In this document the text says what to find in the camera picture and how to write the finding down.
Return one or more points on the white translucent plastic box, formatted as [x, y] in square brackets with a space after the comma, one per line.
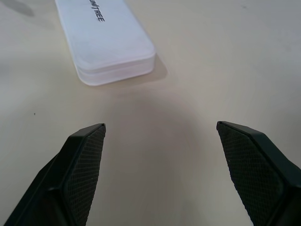
[105, 42]

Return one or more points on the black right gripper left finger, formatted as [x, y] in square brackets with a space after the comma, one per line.
[70, 179]

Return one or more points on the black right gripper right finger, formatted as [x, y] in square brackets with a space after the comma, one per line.
[256, 174]

